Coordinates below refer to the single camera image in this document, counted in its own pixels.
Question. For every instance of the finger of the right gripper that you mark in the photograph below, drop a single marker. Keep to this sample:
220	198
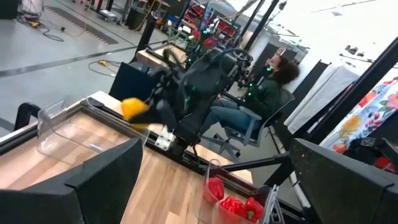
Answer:
155	116

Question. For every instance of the red bell pepper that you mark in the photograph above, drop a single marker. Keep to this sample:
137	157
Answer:
254	210
233	205
216	188

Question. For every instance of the clear plastic bin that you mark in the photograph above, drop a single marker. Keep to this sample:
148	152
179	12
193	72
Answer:
202	208
62	140

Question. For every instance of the person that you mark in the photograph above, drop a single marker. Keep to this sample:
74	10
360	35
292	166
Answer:
264	93

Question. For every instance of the yellow lemon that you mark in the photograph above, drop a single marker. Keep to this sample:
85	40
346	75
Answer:
132	107

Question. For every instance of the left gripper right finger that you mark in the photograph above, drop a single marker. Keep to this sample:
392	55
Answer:
342	193

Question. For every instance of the white mounting plate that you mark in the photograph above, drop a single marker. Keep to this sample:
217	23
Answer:
164	139

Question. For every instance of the silver metal bracket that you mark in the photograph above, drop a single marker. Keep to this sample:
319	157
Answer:
273	205

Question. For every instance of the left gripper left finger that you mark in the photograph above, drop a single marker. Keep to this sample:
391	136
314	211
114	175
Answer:
77	199

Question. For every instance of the black metal rig frame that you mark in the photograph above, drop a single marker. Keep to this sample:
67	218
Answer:
357	90

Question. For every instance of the black partition panel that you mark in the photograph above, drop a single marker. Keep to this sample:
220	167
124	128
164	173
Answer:
130	82

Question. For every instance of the colourful floral cloth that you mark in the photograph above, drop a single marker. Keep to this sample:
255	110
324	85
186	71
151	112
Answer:
367	118

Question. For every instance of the grey office chair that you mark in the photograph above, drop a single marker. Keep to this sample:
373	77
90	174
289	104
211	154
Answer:
248	138

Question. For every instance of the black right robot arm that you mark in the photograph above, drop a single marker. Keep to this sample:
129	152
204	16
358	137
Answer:
205	84

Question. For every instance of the small black table clamp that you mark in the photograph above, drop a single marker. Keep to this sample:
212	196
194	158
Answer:
23	109

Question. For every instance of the red storage shelf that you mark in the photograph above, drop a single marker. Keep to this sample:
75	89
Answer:
224	26

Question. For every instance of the wooden background table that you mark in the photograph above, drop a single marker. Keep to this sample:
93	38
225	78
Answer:
149	56

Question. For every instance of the white fabric panel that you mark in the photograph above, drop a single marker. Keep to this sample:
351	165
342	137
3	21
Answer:
326	90

